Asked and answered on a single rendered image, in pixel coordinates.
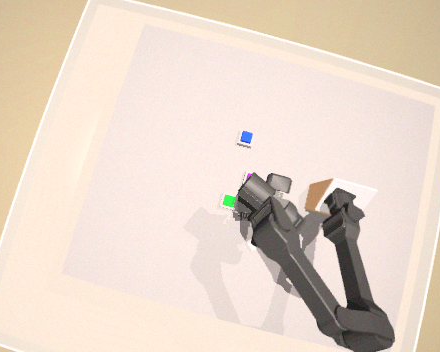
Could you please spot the blue button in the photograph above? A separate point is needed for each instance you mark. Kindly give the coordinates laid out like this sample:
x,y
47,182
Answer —
x,y
246,138

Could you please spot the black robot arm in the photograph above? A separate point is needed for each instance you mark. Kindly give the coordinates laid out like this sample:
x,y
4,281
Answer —
x,y
362,326

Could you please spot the green button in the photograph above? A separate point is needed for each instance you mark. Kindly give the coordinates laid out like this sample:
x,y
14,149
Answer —
x,y
228,200

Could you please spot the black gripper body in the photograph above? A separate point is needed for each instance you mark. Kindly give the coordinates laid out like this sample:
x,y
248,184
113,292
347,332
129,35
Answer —
x,y
279,183

